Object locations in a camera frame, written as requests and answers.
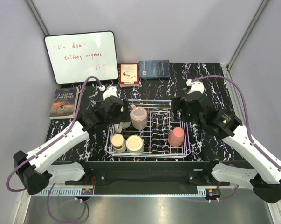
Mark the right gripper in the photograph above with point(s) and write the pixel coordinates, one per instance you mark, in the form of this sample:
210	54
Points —
178	103

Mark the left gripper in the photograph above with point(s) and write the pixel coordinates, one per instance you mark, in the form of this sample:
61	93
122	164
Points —
124	116

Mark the iridescent pink mug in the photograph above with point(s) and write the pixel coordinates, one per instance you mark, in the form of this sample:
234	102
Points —
139	117

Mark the cream cup with wood band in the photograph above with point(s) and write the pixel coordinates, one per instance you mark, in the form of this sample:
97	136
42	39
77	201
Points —
118	143

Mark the matte pink cup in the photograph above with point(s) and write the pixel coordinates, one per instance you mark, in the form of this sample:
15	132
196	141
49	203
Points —
176	137

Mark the white patterned mug orange inside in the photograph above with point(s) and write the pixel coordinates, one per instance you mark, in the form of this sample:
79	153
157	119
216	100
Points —
123	125

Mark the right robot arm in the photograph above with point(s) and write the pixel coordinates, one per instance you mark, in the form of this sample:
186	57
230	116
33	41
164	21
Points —
264	179

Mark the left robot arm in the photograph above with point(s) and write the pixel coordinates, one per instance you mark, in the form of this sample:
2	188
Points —
36	170

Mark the cream ribbed mug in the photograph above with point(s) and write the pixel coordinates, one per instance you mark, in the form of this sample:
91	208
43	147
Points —
135	144

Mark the red and white book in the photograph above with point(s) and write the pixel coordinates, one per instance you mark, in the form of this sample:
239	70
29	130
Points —
129	75

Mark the Tale of Two Cities book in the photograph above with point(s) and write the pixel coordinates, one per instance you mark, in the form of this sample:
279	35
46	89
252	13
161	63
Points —
64	103

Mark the dark blue book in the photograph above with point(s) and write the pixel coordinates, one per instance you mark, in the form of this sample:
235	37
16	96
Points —
154	69

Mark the white dry-erase board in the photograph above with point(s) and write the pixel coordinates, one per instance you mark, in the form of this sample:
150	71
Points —
75	57

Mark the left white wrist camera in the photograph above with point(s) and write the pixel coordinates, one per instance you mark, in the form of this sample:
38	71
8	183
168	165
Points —
109	91

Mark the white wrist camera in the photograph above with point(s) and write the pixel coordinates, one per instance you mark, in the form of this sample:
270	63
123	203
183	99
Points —
109	91
195	86

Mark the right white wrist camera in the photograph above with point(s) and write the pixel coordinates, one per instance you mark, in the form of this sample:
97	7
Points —
195	86

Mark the white wire dish rack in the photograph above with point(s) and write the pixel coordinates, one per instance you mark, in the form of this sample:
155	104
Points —
161	122

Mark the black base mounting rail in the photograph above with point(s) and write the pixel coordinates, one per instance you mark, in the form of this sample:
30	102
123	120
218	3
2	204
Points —
145	173

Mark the white slotted cable duct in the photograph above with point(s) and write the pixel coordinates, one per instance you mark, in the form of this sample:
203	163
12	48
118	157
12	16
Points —
135	191

